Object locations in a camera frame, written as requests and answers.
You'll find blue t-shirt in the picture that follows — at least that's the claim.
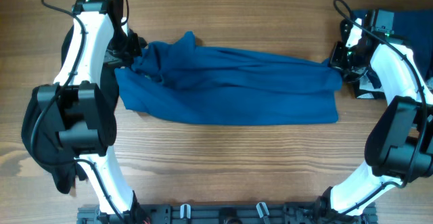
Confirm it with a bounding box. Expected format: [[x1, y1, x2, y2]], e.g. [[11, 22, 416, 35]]
[[115, 32, 342, 126]]

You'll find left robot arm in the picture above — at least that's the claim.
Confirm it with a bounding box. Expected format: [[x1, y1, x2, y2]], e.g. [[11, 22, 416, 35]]
[[28, 0, 151, 223]]

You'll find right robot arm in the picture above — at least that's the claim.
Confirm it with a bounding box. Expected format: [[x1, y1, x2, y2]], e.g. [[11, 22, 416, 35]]
[[313, 9, 432, 223]]

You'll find folded navy garment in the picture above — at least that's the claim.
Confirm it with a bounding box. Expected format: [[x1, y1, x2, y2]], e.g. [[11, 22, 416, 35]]
[[351, 9, 433, 79]]

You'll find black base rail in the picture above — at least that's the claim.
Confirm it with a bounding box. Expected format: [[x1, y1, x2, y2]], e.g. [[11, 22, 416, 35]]
[[76, 202, 378, 224]]

